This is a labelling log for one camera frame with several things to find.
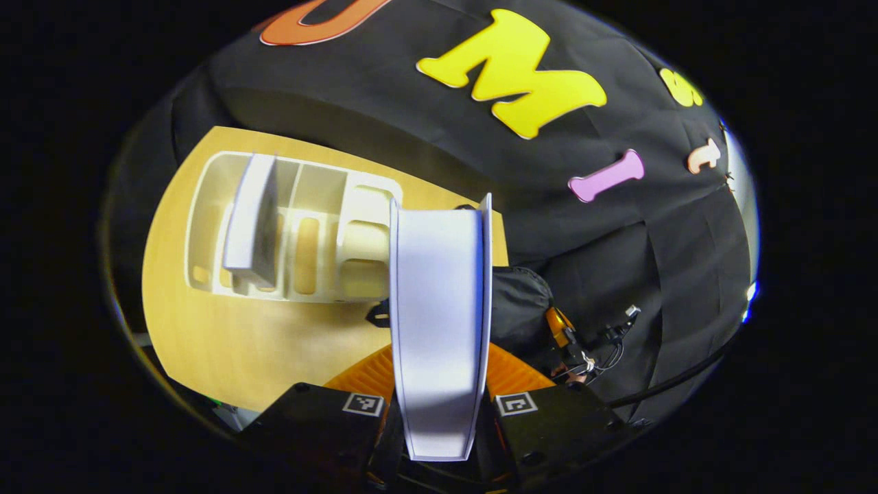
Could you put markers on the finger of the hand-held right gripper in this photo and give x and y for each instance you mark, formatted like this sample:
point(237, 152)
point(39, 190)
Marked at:
point(559, 326)

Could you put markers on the white bookshelf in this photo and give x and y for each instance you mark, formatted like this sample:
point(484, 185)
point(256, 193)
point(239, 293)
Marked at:
point(315, 206)

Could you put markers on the white book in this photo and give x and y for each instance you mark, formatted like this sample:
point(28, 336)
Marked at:
point(439, 309)
point(250, 219)

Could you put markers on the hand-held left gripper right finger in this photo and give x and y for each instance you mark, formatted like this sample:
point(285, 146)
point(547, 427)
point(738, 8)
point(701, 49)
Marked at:
point(555, 425)

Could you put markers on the black backdrop cloth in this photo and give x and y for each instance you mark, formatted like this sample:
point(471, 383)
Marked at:
point(651, 240)

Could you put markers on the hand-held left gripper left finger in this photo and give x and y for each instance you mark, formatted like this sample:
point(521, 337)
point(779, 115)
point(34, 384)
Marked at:
point(309, 425)

